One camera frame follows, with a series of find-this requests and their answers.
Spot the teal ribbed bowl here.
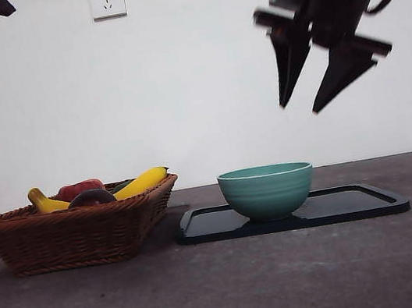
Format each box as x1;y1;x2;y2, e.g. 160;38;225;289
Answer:
215;157;322;230

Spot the dark red plum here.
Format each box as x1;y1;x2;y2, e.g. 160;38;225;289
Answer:
66;185;117;210

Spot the dark rectangular tray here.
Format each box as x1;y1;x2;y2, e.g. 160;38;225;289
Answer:
172;174;412;251

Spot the yellow banana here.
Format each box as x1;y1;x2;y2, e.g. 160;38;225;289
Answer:
26;165;174;217

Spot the red apple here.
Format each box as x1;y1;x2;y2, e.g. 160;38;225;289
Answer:
56;177;106;203

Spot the green vegetable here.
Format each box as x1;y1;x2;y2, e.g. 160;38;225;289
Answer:
109;179;136;195

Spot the brown wicker basket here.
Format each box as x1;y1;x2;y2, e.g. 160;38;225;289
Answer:
0;172;190;282

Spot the white wall socket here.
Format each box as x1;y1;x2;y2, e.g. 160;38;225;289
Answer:
89;0;128;23

